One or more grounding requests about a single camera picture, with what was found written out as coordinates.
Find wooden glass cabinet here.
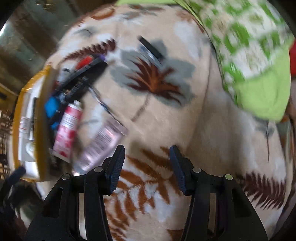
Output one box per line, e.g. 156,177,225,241
1,0,109,93

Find leaf pattern beige blanket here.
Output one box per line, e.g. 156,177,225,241
47,4,291,240

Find black electrical tape roll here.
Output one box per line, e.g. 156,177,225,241
75,55,94,70

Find white tray yellow tape rim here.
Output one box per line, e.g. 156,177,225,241
12,65,56,182

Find pink floral cream tube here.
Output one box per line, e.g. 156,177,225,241
52,100,83,163

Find green patterned quilt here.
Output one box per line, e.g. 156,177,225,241
112,1,293,122

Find red cloth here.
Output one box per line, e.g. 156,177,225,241
289,41,296,78

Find blue battery pack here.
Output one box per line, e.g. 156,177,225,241
44,96,60,118

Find black marker blue cap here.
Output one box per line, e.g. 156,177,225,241
137,36,164,64

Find beige pink cosmetic tube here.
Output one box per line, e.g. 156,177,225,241
72,116,128,176

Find white bottle red label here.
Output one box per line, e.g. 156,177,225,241
18,116,33,140

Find black marker purple cap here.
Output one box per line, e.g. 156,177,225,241
58,55,108,88

